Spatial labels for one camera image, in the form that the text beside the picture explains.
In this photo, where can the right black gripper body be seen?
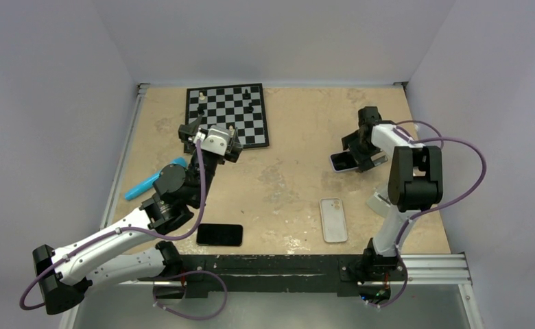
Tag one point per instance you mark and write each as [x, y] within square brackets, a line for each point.
[362, 147]

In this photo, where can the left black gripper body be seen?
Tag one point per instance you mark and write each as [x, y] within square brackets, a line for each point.
[186, 136]

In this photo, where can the phone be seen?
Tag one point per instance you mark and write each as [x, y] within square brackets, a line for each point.
[343, 161]
[214, 234]

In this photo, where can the white phone case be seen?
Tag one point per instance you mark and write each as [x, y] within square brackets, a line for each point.
[333, 220]

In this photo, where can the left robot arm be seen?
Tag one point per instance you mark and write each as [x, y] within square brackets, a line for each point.
[142, 244]

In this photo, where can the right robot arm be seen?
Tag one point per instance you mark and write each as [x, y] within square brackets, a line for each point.
[414, 185]

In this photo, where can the black white chessboard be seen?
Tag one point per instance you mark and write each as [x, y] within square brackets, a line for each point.
[224, 106]

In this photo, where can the black chess piece back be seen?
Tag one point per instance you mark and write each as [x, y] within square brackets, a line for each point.
[247, 95]

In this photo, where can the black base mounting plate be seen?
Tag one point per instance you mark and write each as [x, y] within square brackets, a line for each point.
[329, 273]

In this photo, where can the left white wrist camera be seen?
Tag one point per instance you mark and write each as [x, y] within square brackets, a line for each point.
[215, 140]

